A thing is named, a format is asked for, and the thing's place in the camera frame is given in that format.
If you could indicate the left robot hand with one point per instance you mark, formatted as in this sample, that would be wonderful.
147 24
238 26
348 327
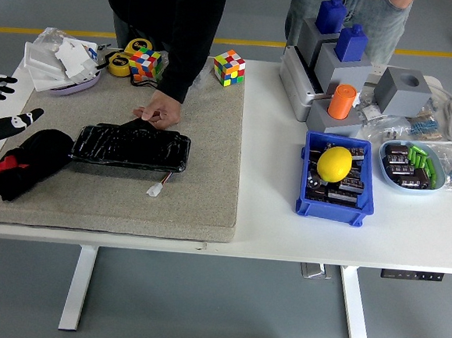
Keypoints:
10 122

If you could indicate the person's left hand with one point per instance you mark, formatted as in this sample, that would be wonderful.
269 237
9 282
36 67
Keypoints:
164 111

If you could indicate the black rag with red patch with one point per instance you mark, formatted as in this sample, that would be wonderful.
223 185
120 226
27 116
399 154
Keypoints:
35 154

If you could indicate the person's left forearm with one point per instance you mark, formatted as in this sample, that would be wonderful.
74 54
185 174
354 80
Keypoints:
183 67
401 0

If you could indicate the black table control panel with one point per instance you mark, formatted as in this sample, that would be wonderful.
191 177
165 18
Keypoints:
413 275

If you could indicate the clear bag of metal nuts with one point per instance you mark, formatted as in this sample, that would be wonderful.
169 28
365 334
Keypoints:
201 81

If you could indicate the multicolour puzzle cube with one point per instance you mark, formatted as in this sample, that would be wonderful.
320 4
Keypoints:
229 68
146 64

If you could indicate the white flat plate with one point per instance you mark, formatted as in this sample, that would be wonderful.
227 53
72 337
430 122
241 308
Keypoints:
46 84

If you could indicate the grey-brown mat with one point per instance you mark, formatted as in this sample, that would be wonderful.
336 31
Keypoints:
196 155

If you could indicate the yellow tape measure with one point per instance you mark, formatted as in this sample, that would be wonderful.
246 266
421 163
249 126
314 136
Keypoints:
118 64
137 46

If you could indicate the purple tray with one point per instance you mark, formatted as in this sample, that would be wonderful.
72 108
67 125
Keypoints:
80 86

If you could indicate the clear plastic bag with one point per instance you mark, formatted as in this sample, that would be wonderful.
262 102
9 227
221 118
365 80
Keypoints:
48 35

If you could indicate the person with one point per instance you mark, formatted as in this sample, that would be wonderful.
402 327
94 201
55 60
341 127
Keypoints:
153 2
382 28

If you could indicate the grey holder block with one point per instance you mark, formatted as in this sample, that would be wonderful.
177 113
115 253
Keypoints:
308 38
331 126
347 74

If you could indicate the black capacitor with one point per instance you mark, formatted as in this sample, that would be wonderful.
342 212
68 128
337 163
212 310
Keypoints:
314 181
353 185
343 197
357 152

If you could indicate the yellow lemon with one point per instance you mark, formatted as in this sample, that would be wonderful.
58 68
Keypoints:
334 163

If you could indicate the orange cylinder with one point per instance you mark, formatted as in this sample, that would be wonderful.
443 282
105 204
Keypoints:
341 101

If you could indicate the white table leg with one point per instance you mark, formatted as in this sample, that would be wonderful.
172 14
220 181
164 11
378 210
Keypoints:
77 290
353 312

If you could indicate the blue plastic bin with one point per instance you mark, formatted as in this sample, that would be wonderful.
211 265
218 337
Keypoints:
324 212

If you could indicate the blue bottle-shaped block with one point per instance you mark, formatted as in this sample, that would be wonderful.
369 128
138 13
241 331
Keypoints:
330 16
351 43

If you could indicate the small bag of white parts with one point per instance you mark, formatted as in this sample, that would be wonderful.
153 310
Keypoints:
369 110

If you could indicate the white power strip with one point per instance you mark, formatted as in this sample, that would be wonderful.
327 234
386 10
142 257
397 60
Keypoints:
376 69

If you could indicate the clear bag with plug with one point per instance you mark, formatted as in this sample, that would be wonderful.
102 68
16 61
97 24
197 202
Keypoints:
386 128

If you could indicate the grey cube with round hole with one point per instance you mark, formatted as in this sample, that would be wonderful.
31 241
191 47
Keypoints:
396 98

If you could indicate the brown capacitor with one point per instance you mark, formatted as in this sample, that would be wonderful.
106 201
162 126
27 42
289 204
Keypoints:
396 159
399 169
396 149

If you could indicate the light blue dish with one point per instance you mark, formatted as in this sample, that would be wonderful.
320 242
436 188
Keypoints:
389 182

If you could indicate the green cylindrical battery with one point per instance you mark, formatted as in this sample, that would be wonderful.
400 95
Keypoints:
431 173
418 149

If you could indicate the light grey enclosure box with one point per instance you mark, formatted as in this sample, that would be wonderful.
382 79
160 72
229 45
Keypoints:
291 80

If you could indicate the metal bracket under table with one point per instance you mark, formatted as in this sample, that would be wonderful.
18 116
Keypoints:
314 270

